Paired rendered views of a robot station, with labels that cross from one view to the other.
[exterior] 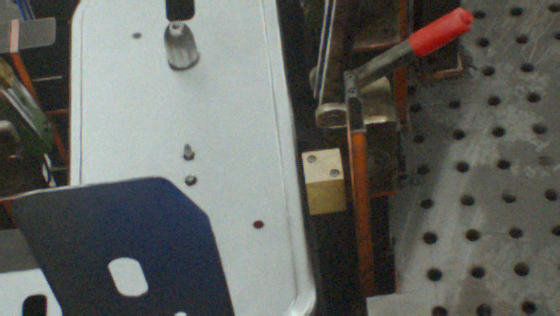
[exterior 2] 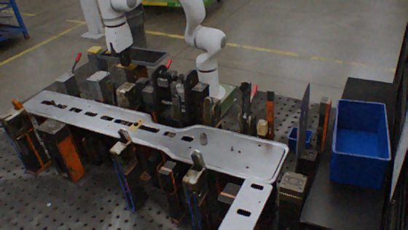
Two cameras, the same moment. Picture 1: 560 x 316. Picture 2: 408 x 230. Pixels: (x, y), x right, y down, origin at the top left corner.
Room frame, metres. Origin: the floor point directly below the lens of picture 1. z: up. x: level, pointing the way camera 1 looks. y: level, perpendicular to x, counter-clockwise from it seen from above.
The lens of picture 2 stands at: (0.26, 1.03, 1.91)
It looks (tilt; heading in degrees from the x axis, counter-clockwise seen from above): 35 degrees down; 299
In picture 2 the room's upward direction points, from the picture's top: 7 degrees counter-clockwise
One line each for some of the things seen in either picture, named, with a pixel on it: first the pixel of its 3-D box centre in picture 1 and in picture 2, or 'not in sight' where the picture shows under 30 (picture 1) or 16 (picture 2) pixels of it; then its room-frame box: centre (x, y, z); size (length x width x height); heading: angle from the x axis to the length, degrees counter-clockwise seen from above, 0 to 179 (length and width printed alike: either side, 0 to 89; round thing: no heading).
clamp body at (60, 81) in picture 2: not in sight; (75, 104); (1.72, -0.12, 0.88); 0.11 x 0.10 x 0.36; 88
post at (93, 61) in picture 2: not in sight; (105, 86); (1.61, -0.29, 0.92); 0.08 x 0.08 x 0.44; 88
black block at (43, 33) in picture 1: (57, 120); (173, 193); (0.87, 0.25, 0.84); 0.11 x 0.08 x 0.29; 88
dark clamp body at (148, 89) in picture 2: not in sight; (158, 119); (1.16, -0.13, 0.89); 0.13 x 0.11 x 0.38; 88
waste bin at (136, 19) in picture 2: not in sight; (127, 25); (3.09, -2.38, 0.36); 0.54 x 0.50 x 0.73; 84
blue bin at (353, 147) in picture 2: not in sight; (358, 140); (0.23, 0.00, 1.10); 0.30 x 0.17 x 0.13; 95
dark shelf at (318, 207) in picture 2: not in sight; (358, 140); (0.23, -0.10, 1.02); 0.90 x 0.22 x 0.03; 88
